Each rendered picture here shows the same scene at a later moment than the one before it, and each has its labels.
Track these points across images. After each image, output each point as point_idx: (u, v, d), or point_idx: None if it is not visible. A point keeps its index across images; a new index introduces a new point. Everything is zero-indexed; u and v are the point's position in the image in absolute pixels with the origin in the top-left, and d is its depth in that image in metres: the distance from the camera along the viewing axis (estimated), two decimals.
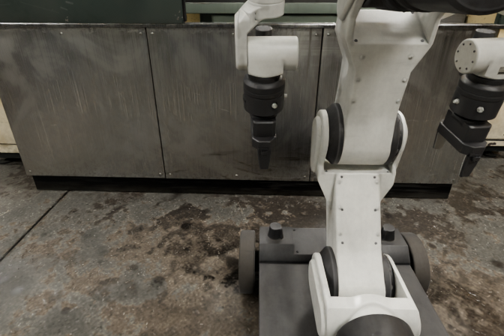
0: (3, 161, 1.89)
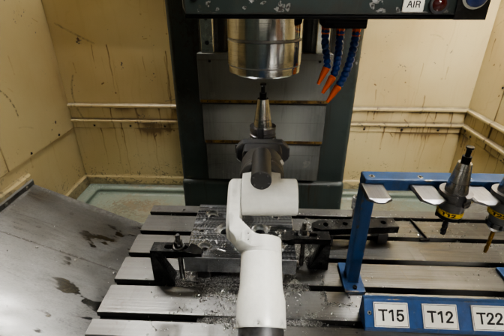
0: None
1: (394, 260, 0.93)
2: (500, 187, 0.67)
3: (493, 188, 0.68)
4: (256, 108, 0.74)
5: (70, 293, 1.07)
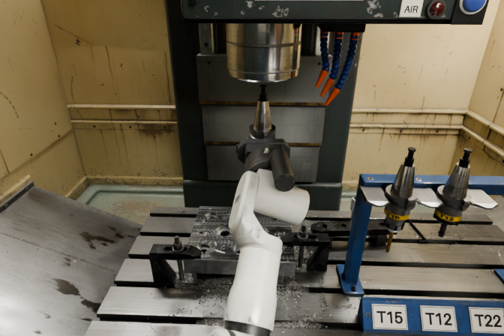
0: None
1: (392, 262, 0.93)
2: (253, 124, 0.76)
3: (251, 125, 0.77)
4: (398, 174, 0.66)
5: (70, 295, 1.07)
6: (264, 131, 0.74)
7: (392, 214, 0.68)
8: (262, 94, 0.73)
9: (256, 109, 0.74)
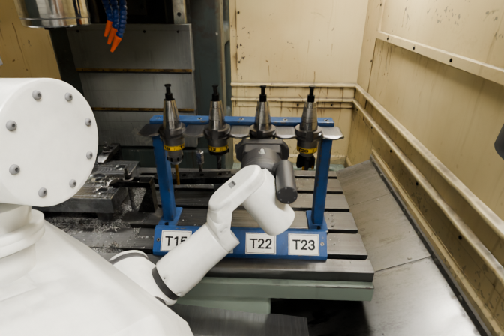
0: None
1: None
2: (253, 124, 0.76)
3: (252, 126, 0.78)
4: (163, 109, 0.76)
5: None
6: (263, 132, 0.74)
7: (164, 145, 0.78)
8: (262, 95, 0.73)
9: (256, 110, 0.75)
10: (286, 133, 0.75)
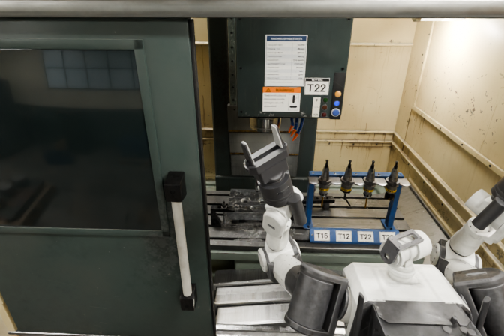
0: None
1: (331, 216, 1.83)
2: (366, 178, 1.56)
3: (364, 178, 1.58)
4: (322, 171, 1.55)
5: None
6: (372, 182, 1.54)
7: (321, 188, 1.58)
8: (373, 165, 1.53)
9: (368, 172, 1.55)
10: (382, 183, 1.55)
